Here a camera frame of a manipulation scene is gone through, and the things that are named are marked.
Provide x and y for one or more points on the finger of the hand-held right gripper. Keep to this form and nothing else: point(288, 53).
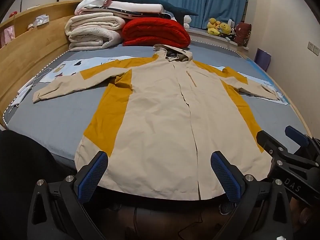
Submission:
point(296, 136)
point(267, 142)

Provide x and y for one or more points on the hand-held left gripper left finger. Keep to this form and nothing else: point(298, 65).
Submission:
point(92, 177)

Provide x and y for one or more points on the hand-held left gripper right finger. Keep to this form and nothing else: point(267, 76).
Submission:
point(225, 177)

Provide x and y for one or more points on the beige and yellow hooded jacket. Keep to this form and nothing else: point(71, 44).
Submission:
point(160, 130)

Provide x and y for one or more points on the person's right hand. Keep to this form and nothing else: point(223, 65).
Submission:
point(306, 213)

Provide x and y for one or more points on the grey shoe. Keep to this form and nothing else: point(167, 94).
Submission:
point(227, 208)

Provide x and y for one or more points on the bed with grey sheet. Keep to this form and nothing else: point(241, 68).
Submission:
point(62, 120)

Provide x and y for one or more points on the purple bag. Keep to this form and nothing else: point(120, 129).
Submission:
point(262, 59)

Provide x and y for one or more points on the white papers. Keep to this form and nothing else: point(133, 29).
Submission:
point(22, 95)

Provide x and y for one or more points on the dark red backpack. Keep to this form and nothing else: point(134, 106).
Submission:
point(243, 33)

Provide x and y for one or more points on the light blue printed blanket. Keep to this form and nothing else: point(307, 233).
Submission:
point(105, 61)

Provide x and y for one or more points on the white window ledge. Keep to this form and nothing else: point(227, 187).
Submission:
point(212, 38)

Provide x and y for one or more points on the yellow plush toy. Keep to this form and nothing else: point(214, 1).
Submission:
point(225, 28)
point(213, 26)

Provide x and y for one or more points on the wooden headboard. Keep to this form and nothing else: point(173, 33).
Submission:
point(30, 55)

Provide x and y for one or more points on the small white plush toy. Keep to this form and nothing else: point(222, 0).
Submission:
point(187, 21)

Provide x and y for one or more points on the cream fluffy folded blanket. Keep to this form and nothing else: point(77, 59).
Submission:
point(95, 30)

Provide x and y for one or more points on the blue curtain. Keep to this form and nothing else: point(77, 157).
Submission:
point(205, 0)

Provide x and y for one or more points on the red folded quilt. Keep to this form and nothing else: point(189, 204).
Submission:
point(155, 32)

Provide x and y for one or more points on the tissue pack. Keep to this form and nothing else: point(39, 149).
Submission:
point(41, 20)

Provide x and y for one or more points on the dotted dark trim cloth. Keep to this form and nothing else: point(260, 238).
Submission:
point(150, 15)

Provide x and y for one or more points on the white and pink cloth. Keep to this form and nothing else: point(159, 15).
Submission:
point(95, 1)

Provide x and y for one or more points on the white wall socket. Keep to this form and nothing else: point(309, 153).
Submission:
point(314, 48)

